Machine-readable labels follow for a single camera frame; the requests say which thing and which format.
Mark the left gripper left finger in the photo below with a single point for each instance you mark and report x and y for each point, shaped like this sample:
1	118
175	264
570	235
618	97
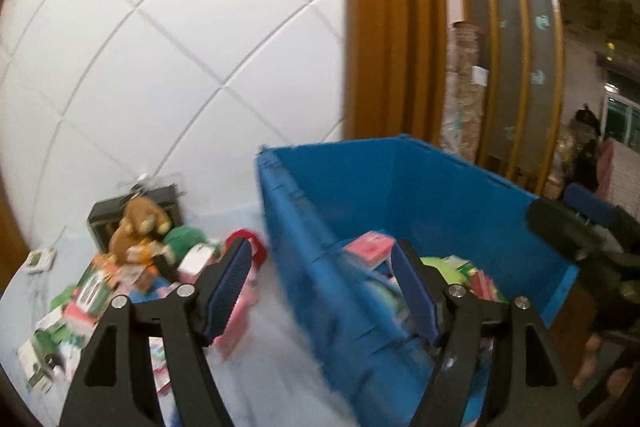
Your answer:
114	383

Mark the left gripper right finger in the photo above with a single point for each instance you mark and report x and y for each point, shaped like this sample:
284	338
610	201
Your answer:
526	382

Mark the green white medicine box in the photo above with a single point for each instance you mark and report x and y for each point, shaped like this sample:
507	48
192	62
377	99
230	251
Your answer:
93	290

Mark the pink plush pig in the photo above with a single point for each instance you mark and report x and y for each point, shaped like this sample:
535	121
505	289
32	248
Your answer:
239	319

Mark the small white green box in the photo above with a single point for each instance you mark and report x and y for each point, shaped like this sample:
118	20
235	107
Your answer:
40	260

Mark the brown plush toy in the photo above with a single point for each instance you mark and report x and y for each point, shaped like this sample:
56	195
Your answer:
140	234

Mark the green plush toy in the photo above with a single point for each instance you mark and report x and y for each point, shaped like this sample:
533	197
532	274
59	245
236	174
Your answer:
179	241

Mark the black box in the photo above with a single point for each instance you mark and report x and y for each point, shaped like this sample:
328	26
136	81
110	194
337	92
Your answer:
104	217

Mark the blue plastic crate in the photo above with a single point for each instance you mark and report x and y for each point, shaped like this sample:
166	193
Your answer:
318	198

